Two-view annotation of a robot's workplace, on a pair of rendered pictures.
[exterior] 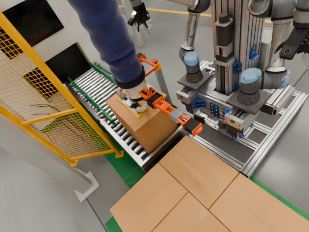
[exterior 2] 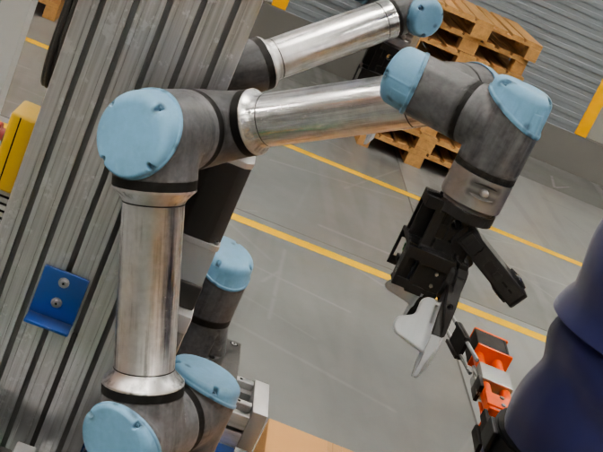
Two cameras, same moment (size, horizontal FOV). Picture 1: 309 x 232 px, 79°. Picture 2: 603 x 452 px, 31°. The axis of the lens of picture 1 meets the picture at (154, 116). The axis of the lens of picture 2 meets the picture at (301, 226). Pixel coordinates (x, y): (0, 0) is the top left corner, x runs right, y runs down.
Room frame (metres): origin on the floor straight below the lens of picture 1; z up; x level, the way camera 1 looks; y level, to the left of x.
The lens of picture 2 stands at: (2.66, -0.01, 2.02)
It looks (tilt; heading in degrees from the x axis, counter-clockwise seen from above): 18 degrees down; 197
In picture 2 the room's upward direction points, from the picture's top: 24 degrees clockwise
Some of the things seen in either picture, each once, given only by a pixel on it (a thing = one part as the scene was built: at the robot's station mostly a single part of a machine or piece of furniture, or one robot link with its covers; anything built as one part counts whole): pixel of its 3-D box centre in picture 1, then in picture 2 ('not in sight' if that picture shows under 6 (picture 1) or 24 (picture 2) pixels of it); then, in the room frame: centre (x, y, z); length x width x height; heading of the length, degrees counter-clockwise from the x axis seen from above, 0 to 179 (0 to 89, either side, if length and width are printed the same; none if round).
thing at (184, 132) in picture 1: (169, 147); not in sight; (1.08, -0.01, 0.47); 0.70 x 0.03 x 0.15; 112
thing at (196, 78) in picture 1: (193, 73); not in sight; (1.27, -0.47, 1.09); 0.15 x 0.15 x 0.10
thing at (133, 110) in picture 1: (130, 103); not in sight; (1.15, 0.13, 1.17); 0.34 x 0.10 x 0.05; 21
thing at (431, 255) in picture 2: (140, 13); (440, 246); (1.43, -0.21, 1.66); 0.09 x 0.08 x 0.12; 115
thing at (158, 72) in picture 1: (166, 95); not in sight; (1.80, -0.25, 0.50); 0.07 x 0.07 x 1.00; 22
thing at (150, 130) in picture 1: (141, 115); not in sight; (1.41, 0.12, 0.75); 0.60 x 0.40 x 0.40; 20
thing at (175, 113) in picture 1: (176, 115); (491, 385); (0.75, -0.12, 1.27); 0.07 x 0.07 x 0.04; 21
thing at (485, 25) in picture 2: not in sight; (438, 78); (-6.43, -2.17, 0.65); 1.29 x 1.10 x 1.30; 25
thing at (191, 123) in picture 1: (191, 126); (487, 352); (0.62, -0.17, 1.28); 0.08 x 0.07 x 0.05; 21
